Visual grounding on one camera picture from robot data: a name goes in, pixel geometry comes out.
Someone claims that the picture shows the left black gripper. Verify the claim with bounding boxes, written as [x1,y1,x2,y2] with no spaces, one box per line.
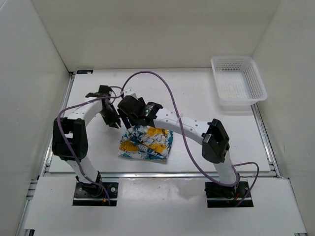
[99,104,121,129]

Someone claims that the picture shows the colourful printed shorts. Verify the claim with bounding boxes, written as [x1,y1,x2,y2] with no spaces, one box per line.
[118,125,174,161]

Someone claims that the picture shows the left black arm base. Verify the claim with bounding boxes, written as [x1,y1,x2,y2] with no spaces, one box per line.
[72,181,119,207]

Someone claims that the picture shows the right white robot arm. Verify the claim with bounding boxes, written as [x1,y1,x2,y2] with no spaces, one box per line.
[118,95,239,198]

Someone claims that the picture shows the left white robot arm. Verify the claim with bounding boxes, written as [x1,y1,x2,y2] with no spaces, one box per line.
[52,85,121,197]

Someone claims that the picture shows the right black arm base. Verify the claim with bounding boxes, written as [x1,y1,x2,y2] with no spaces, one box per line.
[204,181,254,208]

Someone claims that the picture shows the black corner label plate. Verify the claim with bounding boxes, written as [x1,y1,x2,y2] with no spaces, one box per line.
[76,70,93,74]

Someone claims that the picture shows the white plastic mesh basket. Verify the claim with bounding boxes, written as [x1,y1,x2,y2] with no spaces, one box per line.
[211,56,268,110]

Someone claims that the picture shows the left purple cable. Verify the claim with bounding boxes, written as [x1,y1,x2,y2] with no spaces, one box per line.
[58,85,124,206]

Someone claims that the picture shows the purple cable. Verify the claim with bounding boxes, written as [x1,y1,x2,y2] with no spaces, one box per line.
[58,85,124,206]
[120,71,259,208]

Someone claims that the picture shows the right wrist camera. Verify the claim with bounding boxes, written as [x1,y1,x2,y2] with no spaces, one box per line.
[123,88,137,99]

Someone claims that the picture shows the front aluminium rail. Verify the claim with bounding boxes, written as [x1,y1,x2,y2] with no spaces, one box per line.
[101,171,277,178]

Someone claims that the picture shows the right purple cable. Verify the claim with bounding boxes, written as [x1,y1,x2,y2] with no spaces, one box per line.
[120,71,259,208]

